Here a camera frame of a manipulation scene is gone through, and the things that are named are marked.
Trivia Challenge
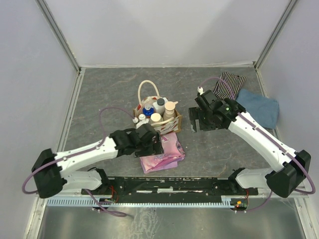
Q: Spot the pink printed cloth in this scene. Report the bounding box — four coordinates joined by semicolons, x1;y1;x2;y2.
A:
140;132;185;174

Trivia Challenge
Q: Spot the clear yellow liquid bottle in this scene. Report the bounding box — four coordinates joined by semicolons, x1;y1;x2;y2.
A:
133;114;149;128

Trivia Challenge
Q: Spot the beige pump bottle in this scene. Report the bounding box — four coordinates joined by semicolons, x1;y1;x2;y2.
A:
163;101;178;120

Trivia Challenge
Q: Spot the striped cloth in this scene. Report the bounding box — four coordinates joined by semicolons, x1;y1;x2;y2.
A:
213;72;247;100

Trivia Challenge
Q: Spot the orange bottle blue pump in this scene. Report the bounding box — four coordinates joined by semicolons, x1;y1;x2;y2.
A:
142;105;155;119

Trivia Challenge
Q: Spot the watermelon print canvas bag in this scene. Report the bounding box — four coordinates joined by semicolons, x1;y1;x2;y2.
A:
133;80;182;135

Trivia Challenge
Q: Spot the white bottle black cap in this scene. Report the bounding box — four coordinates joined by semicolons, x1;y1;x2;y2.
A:
153;97;168;117

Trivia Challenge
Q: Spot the blue towel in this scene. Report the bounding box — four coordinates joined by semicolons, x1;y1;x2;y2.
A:
236;89;279;129

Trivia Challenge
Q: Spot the green bottle cream cap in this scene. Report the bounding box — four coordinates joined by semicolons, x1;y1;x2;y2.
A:
150;113;163;127

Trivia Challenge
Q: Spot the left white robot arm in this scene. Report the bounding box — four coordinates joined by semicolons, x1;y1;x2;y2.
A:
31;123;164;199

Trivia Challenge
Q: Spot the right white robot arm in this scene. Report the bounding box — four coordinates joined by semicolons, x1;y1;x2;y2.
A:
188;87;311;198

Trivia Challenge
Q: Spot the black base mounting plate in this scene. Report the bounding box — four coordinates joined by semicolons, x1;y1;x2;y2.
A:
91;177;258;203

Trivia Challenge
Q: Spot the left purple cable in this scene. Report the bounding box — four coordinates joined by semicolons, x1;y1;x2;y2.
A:
22;107;137;218

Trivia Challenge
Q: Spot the light blue cable duct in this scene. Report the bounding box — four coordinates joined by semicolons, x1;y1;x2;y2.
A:
47;194;234;208

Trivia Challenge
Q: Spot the aluminium front rail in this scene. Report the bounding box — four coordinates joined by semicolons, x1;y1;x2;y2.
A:
34;177;310;199

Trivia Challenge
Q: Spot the right aluminium frame post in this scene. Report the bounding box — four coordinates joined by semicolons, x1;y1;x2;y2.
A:
254;0;299;69

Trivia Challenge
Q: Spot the aluminium frame post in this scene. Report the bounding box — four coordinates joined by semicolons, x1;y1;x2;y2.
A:
254;0;299;69
35;0;81;72

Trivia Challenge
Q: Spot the left aluminium frame post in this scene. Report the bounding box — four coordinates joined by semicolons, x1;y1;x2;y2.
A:
35;0;81;72

